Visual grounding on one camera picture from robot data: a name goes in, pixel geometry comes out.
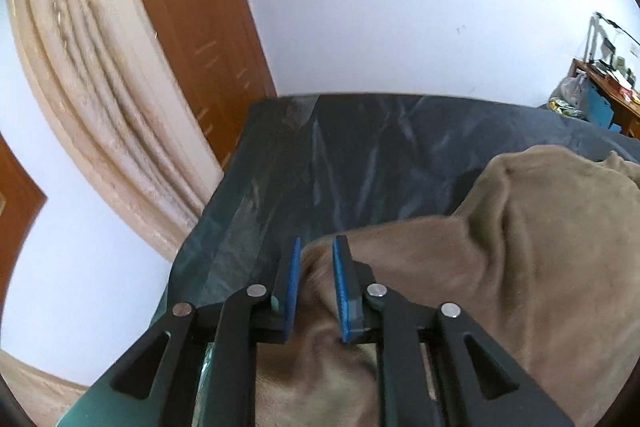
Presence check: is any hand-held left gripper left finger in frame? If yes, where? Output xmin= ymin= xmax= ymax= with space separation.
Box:
xmin=109 ymin=237 xmax=303 ymax=427

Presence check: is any dark bed cover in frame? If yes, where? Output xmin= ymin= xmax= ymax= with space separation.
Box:
xmin=60 ymin=93 xmax=640 ymax=427

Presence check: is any brown fleece garment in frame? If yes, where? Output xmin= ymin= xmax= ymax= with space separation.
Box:
xmin=252 ymin=146 xmax=640 ymax=427

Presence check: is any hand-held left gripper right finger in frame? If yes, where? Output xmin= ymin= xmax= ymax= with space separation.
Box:
xmin=332 ymin=234 xmax=576 ymax=427

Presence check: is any wooden door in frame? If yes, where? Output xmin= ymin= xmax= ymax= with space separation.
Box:
xmin=117 ymin=0 xmax=278 ymax=180

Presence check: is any beige curtain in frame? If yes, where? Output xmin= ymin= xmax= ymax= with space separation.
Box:
xmin=7 ymin=0 xmax=207 ymax=262

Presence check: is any blue chair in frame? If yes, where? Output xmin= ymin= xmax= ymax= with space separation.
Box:
xmin=586 ymin=84 xmax=616 ymax=128

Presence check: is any wooden desk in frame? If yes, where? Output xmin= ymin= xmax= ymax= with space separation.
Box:
xmin=570 ymin=57 xmax=640 ymax=140

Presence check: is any white plastic bag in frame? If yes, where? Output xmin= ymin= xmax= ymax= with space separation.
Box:
xmin=549 ymin=74 xmax=589 ymax=108

